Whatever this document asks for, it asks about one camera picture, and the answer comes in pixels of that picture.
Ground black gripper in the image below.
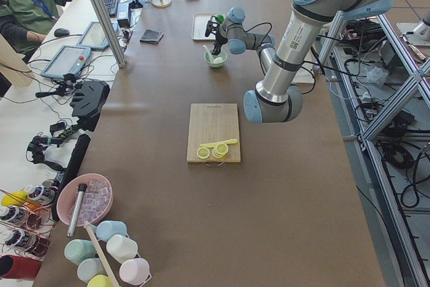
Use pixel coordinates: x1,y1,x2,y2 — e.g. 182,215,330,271
204,15,224,55

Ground white plastic spoon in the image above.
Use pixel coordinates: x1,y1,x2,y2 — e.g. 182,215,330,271
203,44,214,63

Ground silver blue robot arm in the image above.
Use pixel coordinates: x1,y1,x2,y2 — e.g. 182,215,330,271
207,0,394,123

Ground green ceramic bowl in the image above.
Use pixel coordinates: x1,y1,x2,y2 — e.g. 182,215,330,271
204,48,228,68

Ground pink bowl with ice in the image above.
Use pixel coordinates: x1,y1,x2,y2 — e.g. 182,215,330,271
56,173,114,227

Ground green lime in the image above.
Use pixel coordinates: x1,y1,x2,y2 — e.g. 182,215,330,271
216,15,224,24

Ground white plastic tray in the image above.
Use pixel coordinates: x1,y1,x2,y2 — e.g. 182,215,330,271
191,13,223,42

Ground dark folded cloth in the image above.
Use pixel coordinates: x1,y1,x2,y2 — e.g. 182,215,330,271
139,29,164,44

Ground wooden cutting board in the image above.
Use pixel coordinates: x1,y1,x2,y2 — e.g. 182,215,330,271
187,104,241,163

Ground yellow plastic knife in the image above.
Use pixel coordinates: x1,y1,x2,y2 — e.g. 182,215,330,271
200,138,238,148

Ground yellow lemon slices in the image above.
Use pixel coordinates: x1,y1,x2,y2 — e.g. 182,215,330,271
196,142,229,160

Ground upper teach pendant tablet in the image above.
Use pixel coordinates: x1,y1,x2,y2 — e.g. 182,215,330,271
77,22,109,51

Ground teach pendant tablet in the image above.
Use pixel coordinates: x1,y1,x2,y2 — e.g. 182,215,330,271
77,22,109,51
40,46,91,79

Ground lower teach pendant tablet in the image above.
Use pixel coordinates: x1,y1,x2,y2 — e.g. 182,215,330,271
40,46,91,79

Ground black computer mouse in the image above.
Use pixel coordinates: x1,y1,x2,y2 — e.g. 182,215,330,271
54,28,70,38

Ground metal muddler tube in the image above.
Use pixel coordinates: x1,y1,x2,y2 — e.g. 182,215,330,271
67,183,87,238

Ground seated person in green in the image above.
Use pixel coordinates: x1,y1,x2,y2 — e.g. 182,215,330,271
1,0,72,56

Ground light blue cup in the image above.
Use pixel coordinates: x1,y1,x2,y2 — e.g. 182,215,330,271
96,220,128,242

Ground white cup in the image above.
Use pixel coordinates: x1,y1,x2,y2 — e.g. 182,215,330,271
106,235,138,263

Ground pink cup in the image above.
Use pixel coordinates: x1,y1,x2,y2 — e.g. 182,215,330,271
120,258,151,286

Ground mint green cup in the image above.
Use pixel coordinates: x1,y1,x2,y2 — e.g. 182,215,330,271
64,239,96,265

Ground pale blue cup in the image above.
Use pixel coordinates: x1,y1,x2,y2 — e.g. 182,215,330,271
77,258,106,283

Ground yellow cup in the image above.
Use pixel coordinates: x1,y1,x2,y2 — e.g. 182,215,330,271
87,274,113,287

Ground aluminium frame post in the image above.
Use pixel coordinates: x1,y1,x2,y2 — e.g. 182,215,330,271
90,0,126,68

